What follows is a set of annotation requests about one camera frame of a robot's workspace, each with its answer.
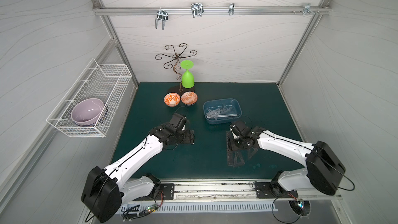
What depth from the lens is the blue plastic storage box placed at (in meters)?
1.00

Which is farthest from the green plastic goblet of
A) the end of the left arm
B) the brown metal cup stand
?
the end of the left arm

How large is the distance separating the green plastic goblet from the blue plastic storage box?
0.53 feet

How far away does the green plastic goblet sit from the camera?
2.88 ft
